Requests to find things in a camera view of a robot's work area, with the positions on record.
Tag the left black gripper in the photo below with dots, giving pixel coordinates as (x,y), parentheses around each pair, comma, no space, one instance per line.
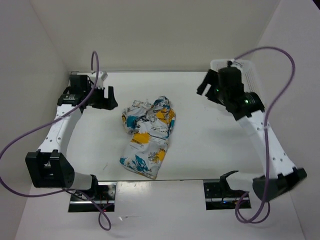
(107,103)

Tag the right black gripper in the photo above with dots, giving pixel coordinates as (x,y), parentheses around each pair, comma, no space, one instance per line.
(210,79)

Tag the white teal yellow patterned shorts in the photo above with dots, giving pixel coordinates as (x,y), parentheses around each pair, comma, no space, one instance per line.
(150,126)

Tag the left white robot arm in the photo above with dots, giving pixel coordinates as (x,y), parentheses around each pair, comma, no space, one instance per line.
(48,166)

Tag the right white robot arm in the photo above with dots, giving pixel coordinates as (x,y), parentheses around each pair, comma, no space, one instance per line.
(281,175)

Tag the white perforated plastic basket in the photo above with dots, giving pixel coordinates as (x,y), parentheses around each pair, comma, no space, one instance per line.
(249,75)

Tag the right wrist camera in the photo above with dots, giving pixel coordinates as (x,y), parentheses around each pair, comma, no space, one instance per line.
(230,84)

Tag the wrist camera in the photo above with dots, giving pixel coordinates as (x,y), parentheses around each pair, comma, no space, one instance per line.
(86,80)
(230,84)

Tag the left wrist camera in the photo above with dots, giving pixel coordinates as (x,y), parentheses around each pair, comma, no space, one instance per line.
(86,80)

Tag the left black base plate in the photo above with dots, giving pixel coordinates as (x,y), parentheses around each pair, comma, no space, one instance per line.
(104,196)

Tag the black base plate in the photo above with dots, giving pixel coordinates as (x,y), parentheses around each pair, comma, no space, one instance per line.
(218,199)
(104,196)

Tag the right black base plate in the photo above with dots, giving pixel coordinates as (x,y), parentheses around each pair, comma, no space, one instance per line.
(218,199)

